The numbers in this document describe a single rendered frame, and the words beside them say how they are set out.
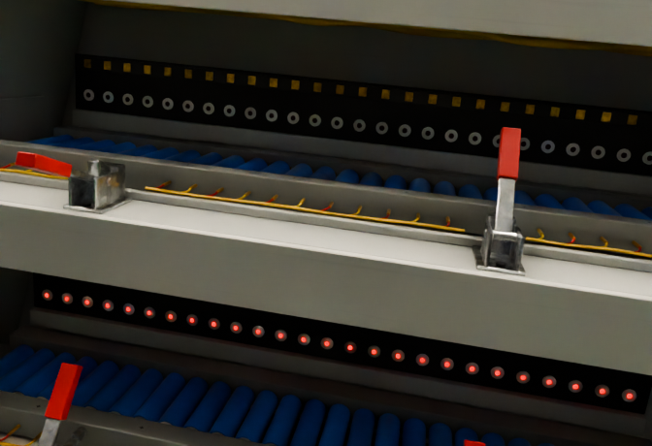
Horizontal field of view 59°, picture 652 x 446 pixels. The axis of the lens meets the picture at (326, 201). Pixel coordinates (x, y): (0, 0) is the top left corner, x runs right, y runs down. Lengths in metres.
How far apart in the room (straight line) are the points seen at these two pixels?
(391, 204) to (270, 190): 0.09
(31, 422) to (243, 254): 0.22
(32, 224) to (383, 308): 0.23
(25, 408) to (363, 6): 0.37
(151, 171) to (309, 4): 0.17
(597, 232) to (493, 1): 0.17
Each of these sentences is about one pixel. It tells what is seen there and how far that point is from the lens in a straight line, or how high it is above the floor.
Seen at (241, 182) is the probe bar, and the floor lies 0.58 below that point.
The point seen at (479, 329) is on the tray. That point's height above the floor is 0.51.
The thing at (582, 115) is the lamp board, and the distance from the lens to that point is 0.53.
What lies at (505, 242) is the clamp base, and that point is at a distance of 0.38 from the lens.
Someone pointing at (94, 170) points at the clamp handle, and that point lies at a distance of 0.41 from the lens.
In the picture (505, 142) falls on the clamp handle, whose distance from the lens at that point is 0.38.
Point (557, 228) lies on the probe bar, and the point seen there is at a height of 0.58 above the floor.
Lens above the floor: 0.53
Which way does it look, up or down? 7 degrees up
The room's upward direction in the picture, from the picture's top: 9 degrees clockwise
